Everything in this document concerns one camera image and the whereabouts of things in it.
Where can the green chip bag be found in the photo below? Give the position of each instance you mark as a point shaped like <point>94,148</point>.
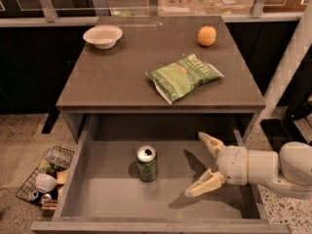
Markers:
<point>177,79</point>

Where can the white bowl on counter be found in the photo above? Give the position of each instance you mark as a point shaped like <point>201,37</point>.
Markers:
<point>103,36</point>

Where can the white bowl in basket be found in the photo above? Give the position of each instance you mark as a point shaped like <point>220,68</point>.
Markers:
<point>45,183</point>

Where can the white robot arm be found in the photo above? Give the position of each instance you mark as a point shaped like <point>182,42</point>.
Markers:
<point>287,172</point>

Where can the orange fruit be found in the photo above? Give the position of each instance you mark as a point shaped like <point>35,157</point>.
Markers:
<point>206,36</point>

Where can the cardboard box left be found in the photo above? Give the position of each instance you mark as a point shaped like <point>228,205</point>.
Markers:
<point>181,7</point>

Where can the glass railing with metal posts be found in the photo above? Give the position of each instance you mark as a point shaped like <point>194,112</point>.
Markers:
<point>28,13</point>

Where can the black wire basket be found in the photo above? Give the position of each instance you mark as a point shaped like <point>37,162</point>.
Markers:
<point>44,167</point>

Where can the grey open top drawer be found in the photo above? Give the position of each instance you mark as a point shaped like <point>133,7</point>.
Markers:
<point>103,193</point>

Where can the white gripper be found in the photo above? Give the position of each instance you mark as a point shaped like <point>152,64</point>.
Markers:
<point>233,164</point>

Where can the silver can on floor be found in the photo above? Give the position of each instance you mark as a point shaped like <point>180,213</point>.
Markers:
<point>47,197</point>
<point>33,196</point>

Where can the brown snack bar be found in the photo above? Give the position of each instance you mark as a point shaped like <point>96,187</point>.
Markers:
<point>49,207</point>

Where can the green soda can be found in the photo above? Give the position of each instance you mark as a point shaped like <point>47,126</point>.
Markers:
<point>146,160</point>

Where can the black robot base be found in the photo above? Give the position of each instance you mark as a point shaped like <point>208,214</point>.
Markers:
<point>296,125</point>

